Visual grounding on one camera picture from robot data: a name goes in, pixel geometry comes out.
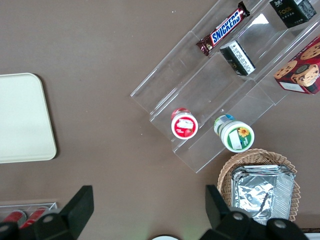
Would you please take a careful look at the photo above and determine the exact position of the green lid gum jar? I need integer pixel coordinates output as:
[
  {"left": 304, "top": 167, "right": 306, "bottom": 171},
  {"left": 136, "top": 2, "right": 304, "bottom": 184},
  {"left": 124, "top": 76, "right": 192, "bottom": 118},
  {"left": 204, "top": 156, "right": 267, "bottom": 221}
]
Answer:
[{"left": 213, "top": 114, "right": 256, "bottom": 153}]

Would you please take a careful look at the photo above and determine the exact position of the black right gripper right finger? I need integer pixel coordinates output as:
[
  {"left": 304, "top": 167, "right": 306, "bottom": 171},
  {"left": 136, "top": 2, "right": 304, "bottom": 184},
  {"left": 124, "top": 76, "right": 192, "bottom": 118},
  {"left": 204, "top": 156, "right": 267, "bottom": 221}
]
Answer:
[{"left": 199, "top": 184, "right": 266, "bottom": 240}]

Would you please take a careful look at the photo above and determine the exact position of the small black carton box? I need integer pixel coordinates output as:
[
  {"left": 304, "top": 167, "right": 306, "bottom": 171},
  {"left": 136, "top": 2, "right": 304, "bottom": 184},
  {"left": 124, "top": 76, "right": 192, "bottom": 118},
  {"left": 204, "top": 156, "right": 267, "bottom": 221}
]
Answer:
[
  {"left": 269, "top": 0, "right": 318, "bottom": 29},
  {"left": 219, "top": 39, "right": 257, "bottom": 77}
]

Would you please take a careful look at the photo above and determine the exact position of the cream plastic tray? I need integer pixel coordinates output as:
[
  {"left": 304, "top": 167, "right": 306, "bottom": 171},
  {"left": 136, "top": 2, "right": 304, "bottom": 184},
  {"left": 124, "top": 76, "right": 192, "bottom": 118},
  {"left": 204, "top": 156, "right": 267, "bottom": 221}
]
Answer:
[{"left": 0, "top": 72, "right": 58, "bottom": 165}]

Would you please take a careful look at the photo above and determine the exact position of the Snickers chocolate bar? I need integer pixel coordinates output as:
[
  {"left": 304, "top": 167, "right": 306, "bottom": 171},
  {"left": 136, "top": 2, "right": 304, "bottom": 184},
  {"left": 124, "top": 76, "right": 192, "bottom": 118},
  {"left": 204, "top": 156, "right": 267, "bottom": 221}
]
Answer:
[{"left": 195, "top": 1, "right": 251, "bottom": 56}]

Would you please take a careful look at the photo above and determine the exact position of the light wicker basket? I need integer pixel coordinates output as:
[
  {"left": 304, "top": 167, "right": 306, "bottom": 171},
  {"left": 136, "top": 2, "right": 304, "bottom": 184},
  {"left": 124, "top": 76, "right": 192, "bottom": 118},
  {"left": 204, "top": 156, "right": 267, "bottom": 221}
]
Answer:
[{"left": 216, "top": 148, "right": 302, "bottom": 222}]

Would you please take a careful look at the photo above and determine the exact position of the white plastic snack bin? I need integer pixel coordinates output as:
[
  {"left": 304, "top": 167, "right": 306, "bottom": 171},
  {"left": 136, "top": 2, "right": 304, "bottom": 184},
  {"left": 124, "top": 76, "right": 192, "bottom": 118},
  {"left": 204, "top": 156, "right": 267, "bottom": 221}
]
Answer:
[{"left": 302, "top": 231, "right": 320, "bottom": 240}]

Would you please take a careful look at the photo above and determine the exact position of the clear acrylic stepped shelf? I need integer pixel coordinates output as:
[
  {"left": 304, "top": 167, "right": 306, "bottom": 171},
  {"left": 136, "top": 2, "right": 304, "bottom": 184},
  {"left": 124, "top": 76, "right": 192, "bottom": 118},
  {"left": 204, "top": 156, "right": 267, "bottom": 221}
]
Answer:
[{"left": 129, "top": 0, "right": 320, "bottom": 175}]

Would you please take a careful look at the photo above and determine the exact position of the clear acrylic bottle rack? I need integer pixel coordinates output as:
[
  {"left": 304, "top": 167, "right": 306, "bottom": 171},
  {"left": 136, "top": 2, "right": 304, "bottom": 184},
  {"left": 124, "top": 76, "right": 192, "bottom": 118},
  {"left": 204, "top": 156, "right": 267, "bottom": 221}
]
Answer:
[{"left": 0, "top": 201, "right": 60, "bottom": 226}]

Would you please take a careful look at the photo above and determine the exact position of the red plaid cookie box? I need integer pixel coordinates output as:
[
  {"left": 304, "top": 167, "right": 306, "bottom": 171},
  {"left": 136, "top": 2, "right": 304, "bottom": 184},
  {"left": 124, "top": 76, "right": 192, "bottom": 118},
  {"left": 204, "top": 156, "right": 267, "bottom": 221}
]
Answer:
[{"left": 273, "top": 36, "right": 320, "bottom": 95}]

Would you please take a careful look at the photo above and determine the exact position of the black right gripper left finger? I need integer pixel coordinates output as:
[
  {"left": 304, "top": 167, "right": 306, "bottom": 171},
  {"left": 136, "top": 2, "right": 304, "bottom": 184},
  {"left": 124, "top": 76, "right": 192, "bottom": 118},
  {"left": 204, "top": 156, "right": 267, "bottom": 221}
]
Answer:
[{"left": 33, "top": 185, "right": 95, "bottom": 240}]

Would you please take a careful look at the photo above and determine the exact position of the red white yogurt cup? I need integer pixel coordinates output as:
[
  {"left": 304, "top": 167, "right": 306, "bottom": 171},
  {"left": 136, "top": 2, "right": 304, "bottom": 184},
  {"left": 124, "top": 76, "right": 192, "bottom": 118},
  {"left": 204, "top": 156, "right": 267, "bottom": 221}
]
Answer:
[{"left": 170, "top": 107, "right": 199, "bottom": 140}]

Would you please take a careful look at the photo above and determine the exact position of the aluminium foil tray stack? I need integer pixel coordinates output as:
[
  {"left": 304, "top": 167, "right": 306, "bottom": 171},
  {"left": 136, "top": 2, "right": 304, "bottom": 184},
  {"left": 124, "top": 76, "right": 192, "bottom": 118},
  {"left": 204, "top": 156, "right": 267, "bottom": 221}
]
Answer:
[{"left": 231, "top": 164, "right": 297, "bottom": 226}]

